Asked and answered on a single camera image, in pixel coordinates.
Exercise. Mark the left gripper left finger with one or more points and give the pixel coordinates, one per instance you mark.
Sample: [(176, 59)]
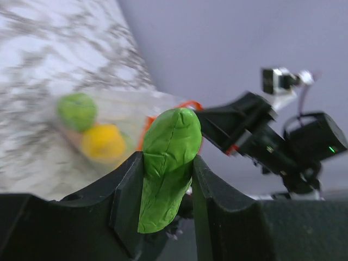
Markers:
[(98, 222)]

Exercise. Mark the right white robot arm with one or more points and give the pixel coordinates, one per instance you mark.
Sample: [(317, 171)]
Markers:
[(311, 143)]

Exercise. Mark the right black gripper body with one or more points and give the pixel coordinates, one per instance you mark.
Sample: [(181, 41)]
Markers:
[(269, 150)]

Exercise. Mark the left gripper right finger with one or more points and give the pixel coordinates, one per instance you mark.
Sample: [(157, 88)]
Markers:
[(232, 226)]

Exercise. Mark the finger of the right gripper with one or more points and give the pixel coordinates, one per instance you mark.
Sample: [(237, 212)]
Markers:
[(230, 126)]

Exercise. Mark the clear zip top bag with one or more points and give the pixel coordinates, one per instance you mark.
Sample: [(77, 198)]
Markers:
[(132, 112)]

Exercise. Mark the bright green citrus toy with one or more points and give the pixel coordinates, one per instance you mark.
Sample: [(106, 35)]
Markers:
[(77, 111)]

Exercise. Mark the yellow pear toy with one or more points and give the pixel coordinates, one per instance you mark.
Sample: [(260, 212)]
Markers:
[(103, 143)]

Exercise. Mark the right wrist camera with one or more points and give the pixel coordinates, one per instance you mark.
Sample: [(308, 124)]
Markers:
[(277, 85)]

